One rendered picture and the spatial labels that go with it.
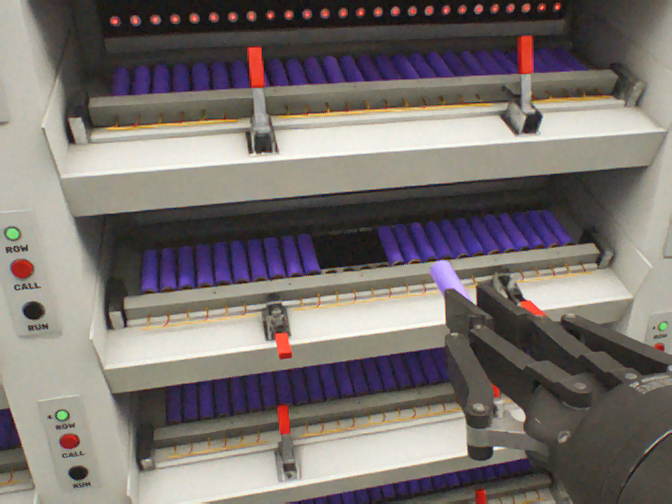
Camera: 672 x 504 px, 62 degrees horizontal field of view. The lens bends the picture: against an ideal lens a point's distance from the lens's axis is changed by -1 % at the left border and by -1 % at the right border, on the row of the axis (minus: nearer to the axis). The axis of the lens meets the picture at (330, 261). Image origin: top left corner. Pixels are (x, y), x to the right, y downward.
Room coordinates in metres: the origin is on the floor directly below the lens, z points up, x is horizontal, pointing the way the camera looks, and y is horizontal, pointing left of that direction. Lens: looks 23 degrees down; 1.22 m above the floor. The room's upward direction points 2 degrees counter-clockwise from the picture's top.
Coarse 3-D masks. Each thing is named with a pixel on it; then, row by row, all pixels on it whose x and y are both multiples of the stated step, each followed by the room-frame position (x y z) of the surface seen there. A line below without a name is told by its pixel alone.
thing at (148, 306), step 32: (480, 256) 0.62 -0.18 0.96; (512, 256) 0.62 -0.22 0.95; (544, 256) 0.62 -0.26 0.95; (576, 256) 0.63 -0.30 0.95; (224, 288) 0.56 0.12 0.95; (256, 288) 0.56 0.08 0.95; (288, 288) 0.56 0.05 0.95; (320, 288) 0.57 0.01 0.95; (352, 288) 0.57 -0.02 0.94; (384, 288) 0.58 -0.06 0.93
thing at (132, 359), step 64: (384, 192) 0.70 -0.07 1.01; (448, 192) 0.72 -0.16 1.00; (576, 192) 0.72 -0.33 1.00; (128, 256) 0.63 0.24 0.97; (640, 256) 0.59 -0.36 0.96; (192, 320) 0.54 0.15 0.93; (256, 320) 0.54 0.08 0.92; (320, 320) 0.55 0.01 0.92; (384, 320) 0.55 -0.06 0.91; (128, 384) 0.49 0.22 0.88
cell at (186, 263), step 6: (186, 246) 0.62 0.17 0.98; (180, 252) 0.61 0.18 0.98; (186, 252) 0.61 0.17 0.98; (192, 252) 0.62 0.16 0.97; (180, 258) 0.60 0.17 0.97; (186, 258) 0.60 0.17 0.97; (192, 258) 0.61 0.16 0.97; (180, 264) 0.60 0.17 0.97; (186, 264) 0.59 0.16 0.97; (192, 264) 0.60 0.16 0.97; (180, 270) 0.59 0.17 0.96; (186, 270) 0.58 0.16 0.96; (192, 270) 0.59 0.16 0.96; (180, 276) 0.58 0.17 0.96; (186, 276) 0.58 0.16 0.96; (192, 276) 0.58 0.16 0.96; (180, 282) 0.57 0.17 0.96; (186, 282) 0.57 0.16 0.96; (192, 282) 0.57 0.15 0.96; (180, 288) 0.57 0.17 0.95
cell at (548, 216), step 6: (546, 210) 0.71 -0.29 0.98; (546, 216) 0.70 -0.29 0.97; (552, 216) 0.70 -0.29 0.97; (546, 222) 0.70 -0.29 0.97; (552, 222) 0.69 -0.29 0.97; (558, 222) 0.69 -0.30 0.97; (552, 228) 0.68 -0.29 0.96; (558, 228) 0.68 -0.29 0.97; (564, 228) 0.68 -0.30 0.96; (558, 234) 0.67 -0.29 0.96; (564, 234) 0.67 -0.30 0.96; (558, 240) 0.66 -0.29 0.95; (564, 240) 0.66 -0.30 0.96; (570, 240) 0.66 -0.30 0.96
